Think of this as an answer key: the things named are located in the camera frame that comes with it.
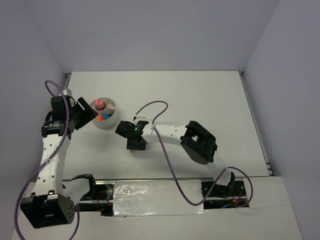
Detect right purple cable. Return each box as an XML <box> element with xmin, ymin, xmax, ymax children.
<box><xmin>133</xmin><ymin>100</ymin><xmax>253</xmax><ymax>209</ymax></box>

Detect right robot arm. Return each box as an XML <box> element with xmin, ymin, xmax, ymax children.
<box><xmin>115</xmin><ymin>120</ymin><xmax>226</xmax><ymax>179</ymax></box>

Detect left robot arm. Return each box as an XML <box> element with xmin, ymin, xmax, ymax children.
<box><xmin>20</xmin><ymin>95</ymin><xmax>98</xmax><ymax>229</ymax></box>

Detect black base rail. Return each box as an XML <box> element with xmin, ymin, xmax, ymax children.
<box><xmin>79</xmin><ymin>179</ymin><xmax>251</xmax><ymax>217</ymax></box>

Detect pink eraser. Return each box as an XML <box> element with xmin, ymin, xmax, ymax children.
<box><xmin>106</xmin><ymin>103</ymin><xmax>116</xmax><ymax>110</ymax></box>

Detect white round divided container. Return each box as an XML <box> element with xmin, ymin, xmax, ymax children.
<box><xmin>90</xmin><ymin>97</ymin><xmax>119</xmax><ymax>129</ymax></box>

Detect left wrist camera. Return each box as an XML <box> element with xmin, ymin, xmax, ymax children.
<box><xmin>58</xmin><ymin>88</ymin><xmax>72</xmax><ymax>99</ymax></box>

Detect silver foil mat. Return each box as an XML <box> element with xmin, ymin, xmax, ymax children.
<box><xmin>113</xmin><ymin>180</ymin><xmax>206</xmax><ymax>217</ymax></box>

